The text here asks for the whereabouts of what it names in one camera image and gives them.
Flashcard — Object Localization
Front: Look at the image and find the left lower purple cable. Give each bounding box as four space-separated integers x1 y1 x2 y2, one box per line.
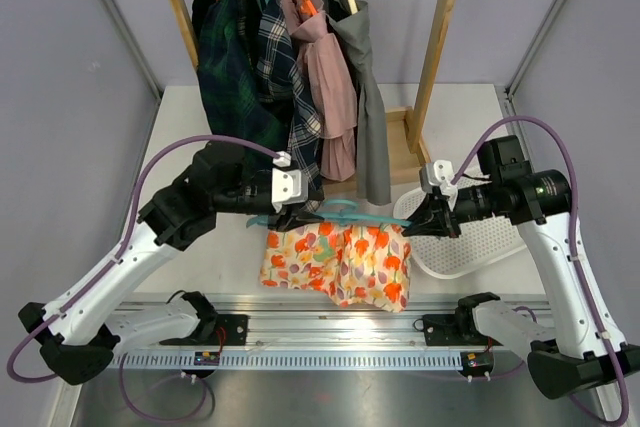
118 352 216 421

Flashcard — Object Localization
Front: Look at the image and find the grey skirt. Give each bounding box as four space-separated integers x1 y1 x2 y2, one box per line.
325 0 391 206

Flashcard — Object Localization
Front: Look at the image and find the purple cable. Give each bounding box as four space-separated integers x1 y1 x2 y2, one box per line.
118 352 216 421
452 115 632 423
5 134 281 381

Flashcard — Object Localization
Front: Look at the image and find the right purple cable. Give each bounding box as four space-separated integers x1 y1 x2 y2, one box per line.
452 115 632 423

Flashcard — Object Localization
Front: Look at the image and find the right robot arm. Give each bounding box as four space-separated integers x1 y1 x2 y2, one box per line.
403 136 639 399

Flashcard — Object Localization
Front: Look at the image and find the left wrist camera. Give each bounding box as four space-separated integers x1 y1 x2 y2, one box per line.
271 151 309 213

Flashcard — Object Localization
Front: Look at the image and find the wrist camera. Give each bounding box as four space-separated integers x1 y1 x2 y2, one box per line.
271 151 309 213
419 160 458 197

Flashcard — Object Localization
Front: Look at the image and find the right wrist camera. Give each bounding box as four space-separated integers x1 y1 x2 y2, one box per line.
419 160 458 197

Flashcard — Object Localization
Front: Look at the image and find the pink pleated skirt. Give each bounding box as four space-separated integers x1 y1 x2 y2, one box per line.
282 0 357 182

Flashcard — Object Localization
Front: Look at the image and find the green navy plaid garment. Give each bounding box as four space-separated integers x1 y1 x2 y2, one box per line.
192 0 288 151

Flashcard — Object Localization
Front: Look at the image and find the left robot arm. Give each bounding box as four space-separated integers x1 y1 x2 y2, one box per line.
6 134 324 386

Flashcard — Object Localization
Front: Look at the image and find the teal plastic hanger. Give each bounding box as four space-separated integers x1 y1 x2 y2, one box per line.
246 199 409 228

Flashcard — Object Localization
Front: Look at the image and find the floral orange skirt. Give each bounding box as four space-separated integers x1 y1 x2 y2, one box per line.
259 222 411 313

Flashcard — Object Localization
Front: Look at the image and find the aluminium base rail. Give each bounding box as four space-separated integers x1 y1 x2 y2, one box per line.
107 292 551 373

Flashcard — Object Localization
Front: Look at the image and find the navy white plaid garment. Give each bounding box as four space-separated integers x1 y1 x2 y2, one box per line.
236 0 324 210

